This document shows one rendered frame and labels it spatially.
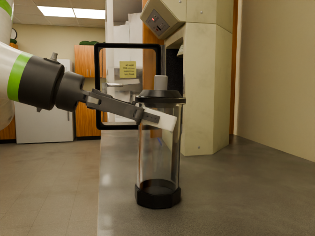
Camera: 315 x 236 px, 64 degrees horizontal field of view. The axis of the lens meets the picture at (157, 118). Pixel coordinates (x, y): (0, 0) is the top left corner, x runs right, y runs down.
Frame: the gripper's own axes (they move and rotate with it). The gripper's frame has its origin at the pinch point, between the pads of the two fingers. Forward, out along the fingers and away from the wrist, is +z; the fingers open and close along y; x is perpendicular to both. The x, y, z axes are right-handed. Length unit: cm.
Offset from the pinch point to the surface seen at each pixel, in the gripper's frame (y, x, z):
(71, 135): 522, 115, -37
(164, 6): 34.2, -35.2, -0.3
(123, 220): -7.4, 19.8, -2.3
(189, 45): 32.7, -25.8, 11.7
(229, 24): 43, -42, 29
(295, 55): 31, -36, 52
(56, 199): 224, 126, -21
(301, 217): -14.2, 9.7, 29.1
